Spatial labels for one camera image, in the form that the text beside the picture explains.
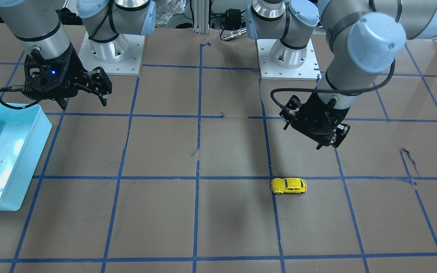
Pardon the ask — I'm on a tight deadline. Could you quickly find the light blue plastic bin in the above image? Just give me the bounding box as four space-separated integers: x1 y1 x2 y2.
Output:
0 104 52 211

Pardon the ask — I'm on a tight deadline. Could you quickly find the aluminium frame post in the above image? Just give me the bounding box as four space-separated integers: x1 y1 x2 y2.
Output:
190 0 211 36

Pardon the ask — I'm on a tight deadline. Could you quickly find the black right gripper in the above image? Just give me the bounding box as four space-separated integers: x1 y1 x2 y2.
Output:
22 48 112 110

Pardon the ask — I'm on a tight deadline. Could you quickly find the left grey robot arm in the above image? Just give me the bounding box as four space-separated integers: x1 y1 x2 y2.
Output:
245 0 437 149

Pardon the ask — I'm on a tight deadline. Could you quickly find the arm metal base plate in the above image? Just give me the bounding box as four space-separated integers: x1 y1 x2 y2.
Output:
78 33 147 76
256 39 321 81

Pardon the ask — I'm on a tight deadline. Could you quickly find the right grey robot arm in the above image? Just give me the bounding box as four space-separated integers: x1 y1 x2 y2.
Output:
0 0 157 110

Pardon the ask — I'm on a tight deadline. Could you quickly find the silver metal connector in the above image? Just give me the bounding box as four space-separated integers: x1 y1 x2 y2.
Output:
220 27 247 42

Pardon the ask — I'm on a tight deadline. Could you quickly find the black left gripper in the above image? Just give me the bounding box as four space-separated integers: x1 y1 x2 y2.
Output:
280 93 351 150

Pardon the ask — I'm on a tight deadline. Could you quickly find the yellow toy beetle car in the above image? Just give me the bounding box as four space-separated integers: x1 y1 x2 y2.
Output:
269 178 307 194

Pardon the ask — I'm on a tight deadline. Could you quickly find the black power adapter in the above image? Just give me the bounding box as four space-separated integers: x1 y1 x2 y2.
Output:
224 9 242 30

